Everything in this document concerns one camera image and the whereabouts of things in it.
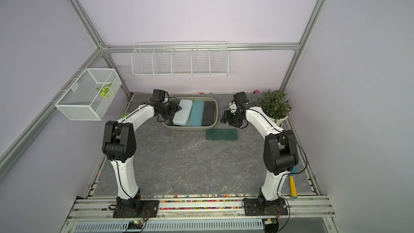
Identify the dark grey pencil case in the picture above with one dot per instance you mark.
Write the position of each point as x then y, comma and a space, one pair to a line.
208, 113

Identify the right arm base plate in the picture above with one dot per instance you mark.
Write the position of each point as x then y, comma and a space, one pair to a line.
260, 207

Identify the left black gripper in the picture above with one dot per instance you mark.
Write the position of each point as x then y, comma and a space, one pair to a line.
175, 108

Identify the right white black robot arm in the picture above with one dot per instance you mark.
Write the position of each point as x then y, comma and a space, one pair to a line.
280, 154

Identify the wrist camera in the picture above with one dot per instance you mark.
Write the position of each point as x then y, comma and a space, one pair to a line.
158, 96
240, 98

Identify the large potted green plant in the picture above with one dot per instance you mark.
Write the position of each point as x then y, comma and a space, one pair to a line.
276, 106

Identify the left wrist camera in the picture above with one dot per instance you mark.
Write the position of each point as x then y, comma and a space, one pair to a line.
158, 96

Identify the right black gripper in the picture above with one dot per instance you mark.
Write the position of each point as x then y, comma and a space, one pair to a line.
227, 116

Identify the green leaf toy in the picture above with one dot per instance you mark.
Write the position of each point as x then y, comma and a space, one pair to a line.
106, 91

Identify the white wire wall shelf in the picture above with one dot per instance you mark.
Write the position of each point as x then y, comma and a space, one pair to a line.
180, 59

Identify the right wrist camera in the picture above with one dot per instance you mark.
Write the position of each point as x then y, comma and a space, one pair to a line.
240, 98

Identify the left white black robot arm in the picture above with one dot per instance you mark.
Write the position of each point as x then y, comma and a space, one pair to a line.
119, 145

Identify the pale blue pencil case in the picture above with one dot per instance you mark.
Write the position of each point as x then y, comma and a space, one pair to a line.
182, 116

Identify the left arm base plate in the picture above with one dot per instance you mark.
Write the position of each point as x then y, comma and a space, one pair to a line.
146, 209

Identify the teal ribbed pencil case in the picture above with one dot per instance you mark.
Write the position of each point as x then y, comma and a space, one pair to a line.
196, 115

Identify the dark green pencil case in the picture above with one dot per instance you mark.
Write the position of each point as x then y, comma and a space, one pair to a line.
221, 135

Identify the aluminium front rail frame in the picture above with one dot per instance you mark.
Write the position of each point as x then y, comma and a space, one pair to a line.
203, 213

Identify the blue yellow garden fork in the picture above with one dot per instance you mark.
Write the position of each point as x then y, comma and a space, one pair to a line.
292, 183

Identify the white mesh wall basket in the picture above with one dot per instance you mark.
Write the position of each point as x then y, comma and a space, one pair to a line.
82, 100

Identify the beige plastic storage box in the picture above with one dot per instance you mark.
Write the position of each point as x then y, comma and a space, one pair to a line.
169, 123

